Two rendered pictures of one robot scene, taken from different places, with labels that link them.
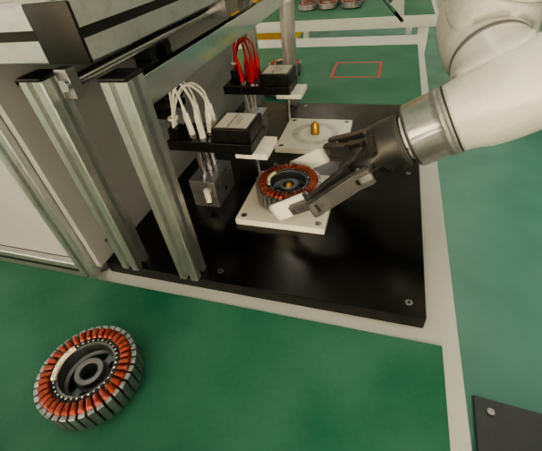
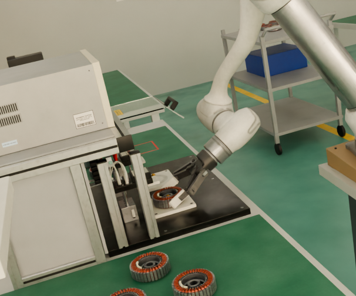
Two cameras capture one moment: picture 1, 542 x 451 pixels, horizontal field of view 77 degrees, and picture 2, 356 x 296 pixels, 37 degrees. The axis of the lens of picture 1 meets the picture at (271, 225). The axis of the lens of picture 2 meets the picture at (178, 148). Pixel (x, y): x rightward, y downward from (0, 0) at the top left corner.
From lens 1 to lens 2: 1.34 m
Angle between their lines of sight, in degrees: 36
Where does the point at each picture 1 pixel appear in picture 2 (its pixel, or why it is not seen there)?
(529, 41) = (233, 115)
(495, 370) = not seen: outside the picture
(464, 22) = (210, 114)
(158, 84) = not seen: hidden behind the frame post
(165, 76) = not seen: hidden behind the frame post
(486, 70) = (226, 126)
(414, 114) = (211, 145)
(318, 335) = (219, 229)
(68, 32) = (129, 141)
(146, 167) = (140, 183)
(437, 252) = (242, 197)
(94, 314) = (123, 266)
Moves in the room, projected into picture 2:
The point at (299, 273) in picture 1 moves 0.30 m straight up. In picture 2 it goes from (198, 218) to (180, 130)
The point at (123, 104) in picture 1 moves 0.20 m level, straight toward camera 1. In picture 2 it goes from (138, 160) to (195, 162)
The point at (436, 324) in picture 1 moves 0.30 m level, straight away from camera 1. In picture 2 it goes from (254, 211) to (248, 176)
